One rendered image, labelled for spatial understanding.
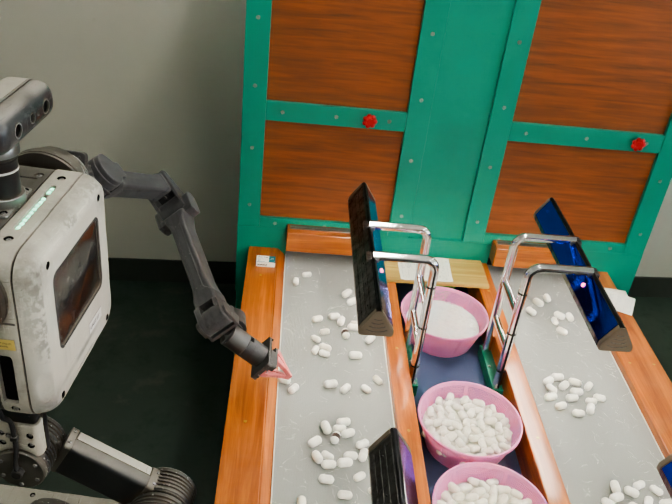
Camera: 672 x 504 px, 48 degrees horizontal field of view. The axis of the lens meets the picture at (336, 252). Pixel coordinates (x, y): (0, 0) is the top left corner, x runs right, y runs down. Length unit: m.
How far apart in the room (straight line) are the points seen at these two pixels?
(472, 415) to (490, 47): 1.03
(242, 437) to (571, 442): 0.83
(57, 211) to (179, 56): 1.91
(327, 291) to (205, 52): 1.23
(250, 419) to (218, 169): 1.68
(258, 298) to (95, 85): 1.35
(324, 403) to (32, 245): 0.98
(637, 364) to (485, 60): 0.98
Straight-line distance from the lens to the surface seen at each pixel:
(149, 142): 3.33
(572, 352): 2.36
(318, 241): 2.42
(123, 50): 3.20
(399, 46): 2.25
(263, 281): 2.34
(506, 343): 2.09
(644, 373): 2.34
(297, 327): 2.21
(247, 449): 1.83
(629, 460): 2.09
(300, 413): 1.95
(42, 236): 1.27
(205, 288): 1.83
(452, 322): 2.35
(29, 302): 1.25
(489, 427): 2.05
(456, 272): 2.50
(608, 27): 2.37
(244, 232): 2.49
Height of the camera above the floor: 2.11
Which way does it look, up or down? 32 degrees down
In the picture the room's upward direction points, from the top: 7 degrees clockwise
